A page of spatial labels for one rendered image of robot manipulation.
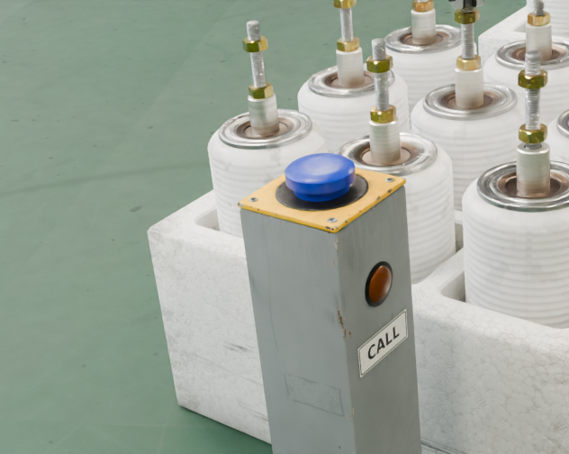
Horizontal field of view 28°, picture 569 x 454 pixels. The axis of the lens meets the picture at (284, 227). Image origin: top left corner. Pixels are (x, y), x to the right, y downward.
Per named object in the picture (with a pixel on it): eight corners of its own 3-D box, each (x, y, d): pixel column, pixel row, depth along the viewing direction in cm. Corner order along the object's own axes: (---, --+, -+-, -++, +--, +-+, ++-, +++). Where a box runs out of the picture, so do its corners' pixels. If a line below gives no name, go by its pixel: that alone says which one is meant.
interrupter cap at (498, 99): (513, 123, 87) (513, 115, 87) (416, 123, 89) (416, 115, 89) (520, 88, 93) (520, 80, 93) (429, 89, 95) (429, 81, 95)
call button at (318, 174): (371, 190, 65) (368, 158, 64) (329, 219, 62) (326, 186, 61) (315, 177, 67) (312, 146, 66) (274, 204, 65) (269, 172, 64)
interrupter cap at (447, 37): (418, 26, 111) (418, 20, 111) (482, 38, 106) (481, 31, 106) (367, 49, 106) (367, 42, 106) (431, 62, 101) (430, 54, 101)
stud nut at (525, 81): (512, 85, 73) (511, 72, 73) (531, 77, 74) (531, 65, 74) (534, 92, 72) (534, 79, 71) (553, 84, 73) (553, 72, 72)
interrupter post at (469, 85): (483, 111, 90) (482, 72, 88) (453, 111, 91) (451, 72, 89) (486, 100, 92) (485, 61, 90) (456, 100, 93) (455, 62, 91)
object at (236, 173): (222, 352, 95) (193, 157, 87) (246, 294, 104) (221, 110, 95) (335, 353, 93) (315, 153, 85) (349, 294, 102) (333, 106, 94)
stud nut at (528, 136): (512, 138, 75) (512, 126, 75) (531, 131, 76) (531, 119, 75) (534, 146, 74) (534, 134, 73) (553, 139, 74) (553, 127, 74)
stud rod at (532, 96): (522, 160, 76) (521, 53, 72) (533, 156, 76) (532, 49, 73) (533, 165, 75) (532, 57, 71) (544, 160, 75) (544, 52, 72)
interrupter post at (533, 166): (550, 199, 75) (550, 153, 74) (513, 198, 76) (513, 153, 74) (552, 183, 77) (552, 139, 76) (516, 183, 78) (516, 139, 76)
